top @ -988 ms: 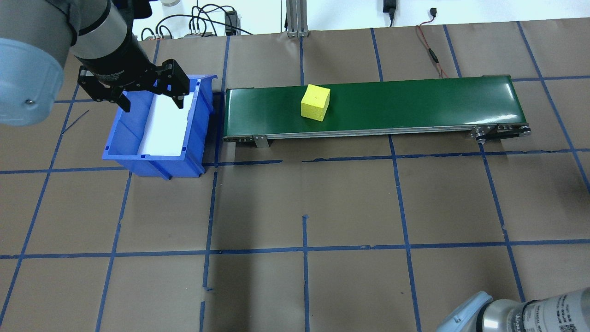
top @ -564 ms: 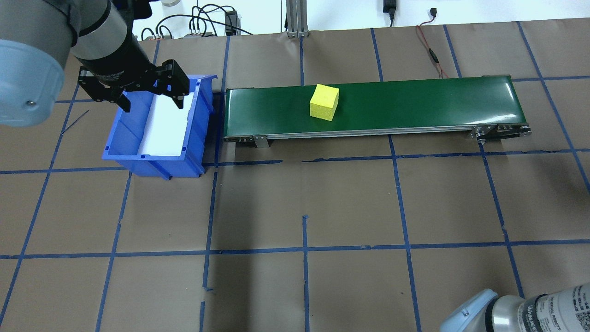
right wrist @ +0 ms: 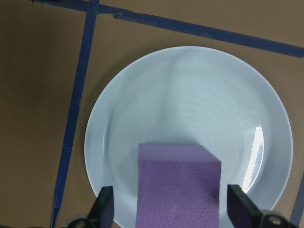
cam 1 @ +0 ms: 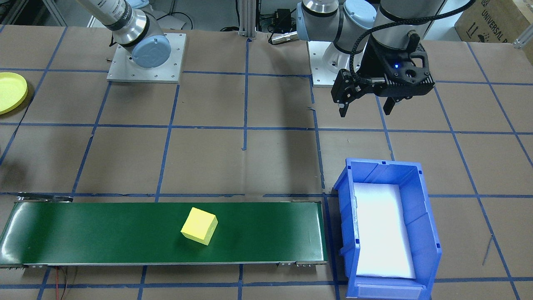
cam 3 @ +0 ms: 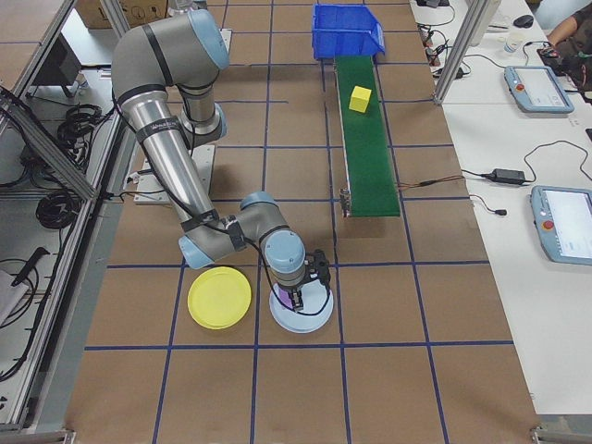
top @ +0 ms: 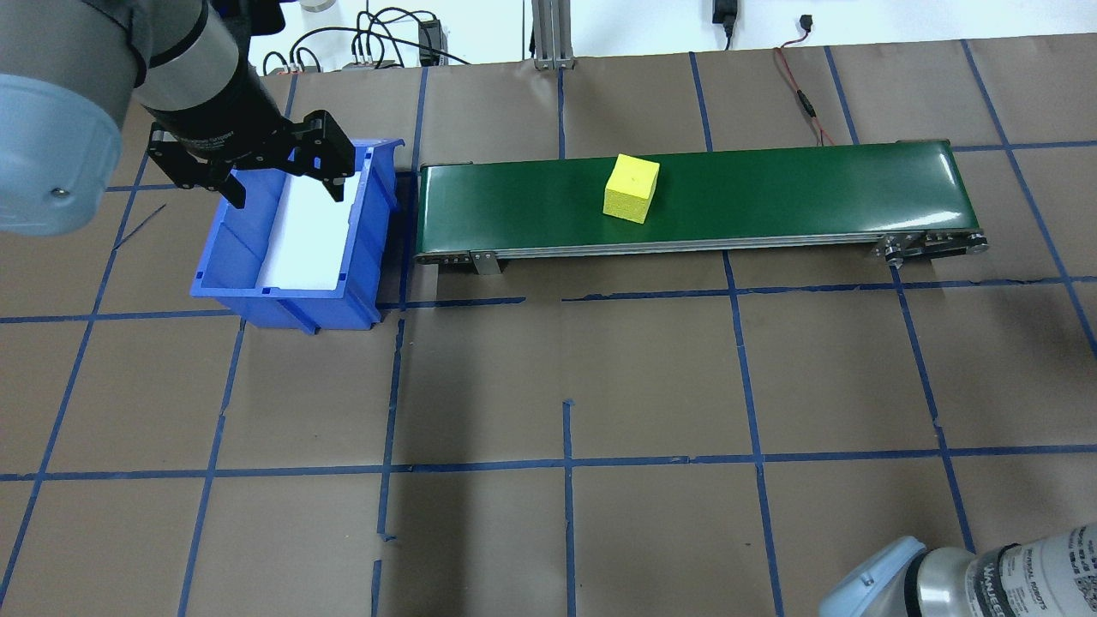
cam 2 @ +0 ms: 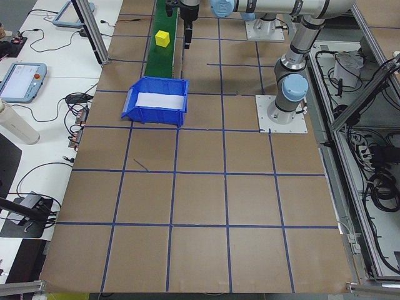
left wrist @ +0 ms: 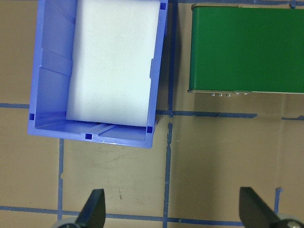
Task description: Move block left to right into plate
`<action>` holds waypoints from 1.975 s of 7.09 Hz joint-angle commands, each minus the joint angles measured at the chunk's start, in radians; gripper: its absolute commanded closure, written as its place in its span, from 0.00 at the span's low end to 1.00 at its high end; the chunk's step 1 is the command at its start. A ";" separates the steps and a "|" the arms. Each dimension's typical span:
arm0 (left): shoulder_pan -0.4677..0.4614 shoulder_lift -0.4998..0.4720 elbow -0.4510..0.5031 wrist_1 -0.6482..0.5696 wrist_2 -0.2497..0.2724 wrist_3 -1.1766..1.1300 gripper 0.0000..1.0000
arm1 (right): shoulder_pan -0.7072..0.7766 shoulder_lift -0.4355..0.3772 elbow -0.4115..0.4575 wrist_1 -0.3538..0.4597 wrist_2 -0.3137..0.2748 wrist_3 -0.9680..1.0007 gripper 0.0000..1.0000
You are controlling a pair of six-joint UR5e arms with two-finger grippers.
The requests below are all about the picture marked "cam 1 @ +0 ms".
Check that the aluminium extrusion piece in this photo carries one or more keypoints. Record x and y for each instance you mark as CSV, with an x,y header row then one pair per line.
x,y
524,41

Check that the green conveyor belt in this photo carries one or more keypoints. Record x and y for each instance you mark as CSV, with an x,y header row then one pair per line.
x,y
104,233

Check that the black power adapter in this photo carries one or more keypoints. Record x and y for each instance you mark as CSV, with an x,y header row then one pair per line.
x,y
283,13

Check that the yellow foam cube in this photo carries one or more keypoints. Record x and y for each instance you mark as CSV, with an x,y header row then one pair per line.
x,y
199,225

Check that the yellow round plate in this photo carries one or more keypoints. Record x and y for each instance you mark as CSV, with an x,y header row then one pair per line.
x,y
10,91

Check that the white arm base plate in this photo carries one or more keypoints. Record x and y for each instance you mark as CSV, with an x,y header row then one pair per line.
x,y
120,71
320,79

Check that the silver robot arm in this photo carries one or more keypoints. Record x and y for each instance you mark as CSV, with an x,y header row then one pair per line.
x,y
125,21
399,16

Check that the blue plastic storage bin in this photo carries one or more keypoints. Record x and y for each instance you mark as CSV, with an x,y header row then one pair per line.
x,y
424,233

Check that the silver metal connector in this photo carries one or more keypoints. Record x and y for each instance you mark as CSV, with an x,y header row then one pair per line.
x,y
285,37

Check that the brown cardboard box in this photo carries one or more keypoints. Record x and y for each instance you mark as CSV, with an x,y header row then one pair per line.
x,y
491,21

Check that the white foam pad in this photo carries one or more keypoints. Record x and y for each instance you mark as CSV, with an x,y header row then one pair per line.
x,y
383,233

